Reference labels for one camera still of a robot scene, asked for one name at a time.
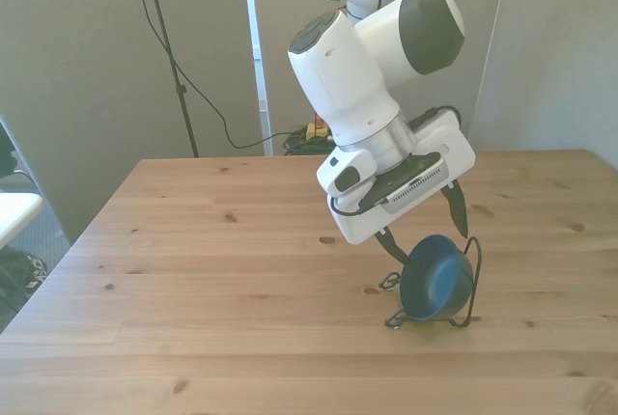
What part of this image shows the black camera stand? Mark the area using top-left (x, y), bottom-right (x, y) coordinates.
top-left (123, 0), bottom-right (202, 159)

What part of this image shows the black wire dish rack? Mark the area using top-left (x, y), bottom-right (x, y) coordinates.
top-left (378, 235), bottom-right (484, 331)

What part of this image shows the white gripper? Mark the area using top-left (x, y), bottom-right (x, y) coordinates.
top-left (326, 110), bottom-right (477, 267)

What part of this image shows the black patterned bag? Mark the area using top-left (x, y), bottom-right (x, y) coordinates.
top-left (0, 250), bottom-right (49, 332)

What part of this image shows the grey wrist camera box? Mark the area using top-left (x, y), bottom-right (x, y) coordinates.
top-left (379, 155), bottom-right (454, 216)

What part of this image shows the black stand cable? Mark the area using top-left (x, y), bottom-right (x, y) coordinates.
top-left (124, 0), bottom-right (310, 150)

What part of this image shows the white vertical partition post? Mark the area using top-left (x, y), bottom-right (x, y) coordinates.
top-left (240, 0), bottom-right (274, 156)

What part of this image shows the white side table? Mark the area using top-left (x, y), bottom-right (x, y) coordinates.
top-left (0, 192), bottom-right (44, 250)

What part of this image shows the coiled dark cable bundle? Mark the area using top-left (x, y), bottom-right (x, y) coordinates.
top-left (281, 128), bottom-right (335, 156)

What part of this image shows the blue bowl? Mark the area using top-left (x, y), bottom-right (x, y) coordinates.
top-left (399, 234), bottom-right (475, 323)

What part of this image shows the yellow emergency stop box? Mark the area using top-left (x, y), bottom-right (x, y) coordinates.
top-left (306, 113), bottom-right (332, 141)

